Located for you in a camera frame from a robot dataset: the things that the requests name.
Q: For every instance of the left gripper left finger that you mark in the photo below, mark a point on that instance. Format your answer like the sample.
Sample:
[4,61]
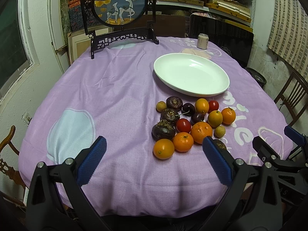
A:
[45,210]

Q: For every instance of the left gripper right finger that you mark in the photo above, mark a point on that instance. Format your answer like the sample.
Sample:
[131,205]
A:
[252,200]

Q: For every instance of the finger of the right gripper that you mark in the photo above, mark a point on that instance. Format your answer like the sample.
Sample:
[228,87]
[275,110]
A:
[287,172]
[295,136]

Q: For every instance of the small yellow longan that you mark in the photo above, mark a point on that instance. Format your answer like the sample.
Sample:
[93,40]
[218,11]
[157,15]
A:
[160,106]
[220,131]

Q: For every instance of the yellow orange fruit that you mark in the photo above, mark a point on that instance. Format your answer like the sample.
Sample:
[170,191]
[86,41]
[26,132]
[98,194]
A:
[215,118]

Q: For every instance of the large bumpy orange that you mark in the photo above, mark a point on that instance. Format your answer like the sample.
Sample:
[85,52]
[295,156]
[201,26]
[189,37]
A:
[201,130]

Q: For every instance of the red tomato back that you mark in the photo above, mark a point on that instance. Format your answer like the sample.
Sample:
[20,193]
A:
[213,106]

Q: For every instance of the dark plum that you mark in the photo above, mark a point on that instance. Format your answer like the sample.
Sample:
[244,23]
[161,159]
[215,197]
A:
[197,117]

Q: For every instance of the orange kumquat back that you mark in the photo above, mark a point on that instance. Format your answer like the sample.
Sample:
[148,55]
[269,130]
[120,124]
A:
[202,106]

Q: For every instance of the small mandarin orange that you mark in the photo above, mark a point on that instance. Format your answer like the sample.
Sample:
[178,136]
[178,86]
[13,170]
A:
[183,142]

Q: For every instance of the red cherry tomato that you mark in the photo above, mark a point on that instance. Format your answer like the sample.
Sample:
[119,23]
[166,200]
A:
[183,125]

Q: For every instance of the dark cherry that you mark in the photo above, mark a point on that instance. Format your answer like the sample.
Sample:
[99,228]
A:
[188,109]

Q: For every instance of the dark water chestnut back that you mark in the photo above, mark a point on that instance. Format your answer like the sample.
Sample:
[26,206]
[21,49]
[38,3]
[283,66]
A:
[174,102]

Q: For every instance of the dark water chestnut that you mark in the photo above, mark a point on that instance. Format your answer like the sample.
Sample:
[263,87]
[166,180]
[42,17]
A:
[174,102]
[163,130]
[170,115]

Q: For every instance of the dark water chestnut front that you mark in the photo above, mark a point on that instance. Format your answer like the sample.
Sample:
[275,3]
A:
[163,130]

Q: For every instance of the wooden chair right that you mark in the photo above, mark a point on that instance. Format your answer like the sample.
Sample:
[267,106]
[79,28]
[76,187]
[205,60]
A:
[297,94]

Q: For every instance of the wooden chair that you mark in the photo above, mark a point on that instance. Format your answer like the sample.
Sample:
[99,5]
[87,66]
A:
[297,94]
[6,167]

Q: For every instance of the wooden chair left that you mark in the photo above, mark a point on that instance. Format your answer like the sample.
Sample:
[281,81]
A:
[6,167]

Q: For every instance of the black round stool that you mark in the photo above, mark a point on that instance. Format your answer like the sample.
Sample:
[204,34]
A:
[259,78]

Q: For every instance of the white oval plate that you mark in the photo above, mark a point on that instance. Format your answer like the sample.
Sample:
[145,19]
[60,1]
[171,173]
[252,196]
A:
[191,74]

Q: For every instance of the purple tablecloth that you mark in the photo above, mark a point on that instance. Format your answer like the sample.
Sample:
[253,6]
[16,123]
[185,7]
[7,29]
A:
[114,94]

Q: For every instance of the pink beverage can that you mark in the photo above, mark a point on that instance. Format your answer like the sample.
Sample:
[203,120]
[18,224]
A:
[202,41]

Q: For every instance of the window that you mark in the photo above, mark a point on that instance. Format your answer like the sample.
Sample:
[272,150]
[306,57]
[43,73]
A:
[15,56]

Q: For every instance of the white shelf with boards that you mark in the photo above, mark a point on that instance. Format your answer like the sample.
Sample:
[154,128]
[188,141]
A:
[207,0]

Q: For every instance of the round deer art screen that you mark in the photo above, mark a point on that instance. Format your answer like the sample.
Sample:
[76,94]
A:
[129,19]

